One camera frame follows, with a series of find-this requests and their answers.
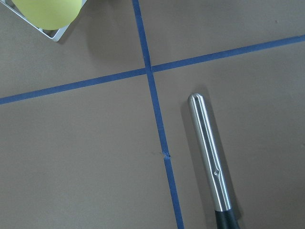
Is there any white cup rack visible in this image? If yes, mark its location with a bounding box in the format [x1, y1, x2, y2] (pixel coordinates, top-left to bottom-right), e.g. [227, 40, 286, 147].
[0, 0, 86, 42]

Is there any steel black muddler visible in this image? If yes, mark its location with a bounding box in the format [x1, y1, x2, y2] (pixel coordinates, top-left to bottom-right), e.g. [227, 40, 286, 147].
[188, 93, 240, 229]

